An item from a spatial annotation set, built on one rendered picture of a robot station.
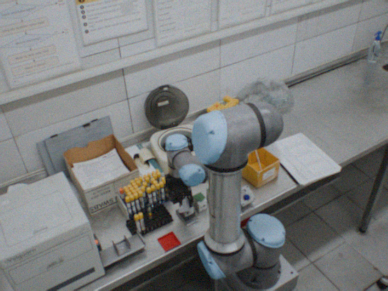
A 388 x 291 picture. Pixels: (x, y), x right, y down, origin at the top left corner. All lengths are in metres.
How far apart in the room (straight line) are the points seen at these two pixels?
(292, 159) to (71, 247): 1.06
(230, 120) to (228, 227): 0.32
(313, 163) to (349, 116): 0.47
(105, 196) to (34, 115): 0.45
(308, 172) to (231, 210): 0.85
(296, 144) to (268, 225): 0.83
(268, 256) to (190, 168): 0.36
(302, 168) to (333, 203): 1.16
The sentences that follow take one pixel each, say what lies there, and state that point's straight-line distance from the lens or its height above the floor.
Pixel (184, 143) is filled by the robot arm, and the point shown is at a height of 1.29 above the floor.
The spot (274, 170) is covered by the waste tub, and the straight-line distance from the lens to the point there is 1.77.
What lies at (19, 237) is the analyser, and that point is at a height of 1.17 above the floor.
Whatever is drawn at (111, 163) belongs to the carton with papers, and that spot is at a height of 0.94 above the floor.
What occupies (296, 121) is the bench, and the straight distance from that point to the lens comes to 2.17.
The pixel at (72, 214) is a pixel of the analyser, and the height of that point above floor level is 1.17.
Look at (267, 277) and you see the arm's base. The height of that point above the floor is 1.00.
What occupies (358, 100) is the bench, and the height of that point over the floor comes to 0.87.
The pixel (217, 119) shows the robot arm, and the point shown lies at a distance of 0.90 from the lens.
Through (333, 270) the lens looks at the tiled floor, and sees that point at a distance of 2.64.
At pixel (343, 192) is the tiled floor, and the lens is 3.09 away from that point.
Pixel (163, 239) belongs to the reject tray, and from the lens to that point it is 1.58.
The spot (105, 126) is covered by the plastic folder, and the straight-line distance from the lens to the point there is 1.89.
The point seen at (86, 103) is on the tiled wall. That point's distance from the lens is 1.81.
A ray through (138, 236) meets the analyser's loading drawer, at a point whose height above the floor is 0.92.
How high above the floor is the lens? 2.12
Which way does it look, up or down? 38 degrees down
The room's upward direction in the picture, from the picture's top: 2 degrees counter-clockwise
